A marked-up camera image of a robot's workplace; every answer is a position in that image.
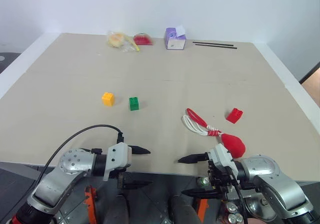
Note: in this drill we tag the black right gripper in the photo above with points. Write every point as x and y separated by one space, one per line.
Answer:
222 180

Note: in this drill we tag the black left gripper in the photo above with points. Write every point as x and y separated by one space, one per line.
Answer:
121 177

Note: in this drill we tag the green bottle top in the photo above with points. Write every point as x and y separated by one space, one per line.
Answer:
204 181

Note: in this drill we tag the green toy brick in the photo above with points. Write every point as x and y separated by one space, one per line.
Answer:
134 104

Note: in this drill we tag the red toy brick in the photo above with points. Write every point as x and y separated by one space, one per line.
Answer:
234 115

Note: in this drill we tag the yellow toy brick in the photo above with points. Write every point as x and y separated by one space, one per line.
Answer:
108 100

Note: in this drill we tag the red item in clear wrap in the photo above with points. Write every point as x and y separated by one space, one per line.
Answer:
143 39

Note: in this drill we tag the clear bag with yellow bread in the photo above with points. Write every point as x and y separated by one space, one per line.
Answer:
117 39

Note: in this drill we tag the purple tissue box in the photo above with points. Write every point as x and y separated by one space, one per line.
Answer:
173 42

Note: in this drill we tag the thin black stick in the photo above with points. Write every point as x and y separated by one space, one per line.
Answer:
217 46
212 43

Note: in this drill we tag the wooden board with black edge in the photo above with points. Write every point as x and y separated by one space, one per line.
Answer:
312 82

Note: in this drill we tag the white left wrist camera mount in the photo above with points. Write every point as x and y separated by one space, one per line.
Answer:
117 156

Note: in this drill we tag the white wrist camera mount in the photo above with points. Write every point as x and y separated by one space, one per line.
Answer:
221 157
117 156

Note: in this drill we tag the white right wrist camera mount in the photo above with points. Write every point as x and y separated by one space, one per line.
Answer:
221 157

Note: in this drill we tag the orange frame part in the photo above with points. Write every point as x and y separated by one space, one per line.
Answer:
202 210
90 204

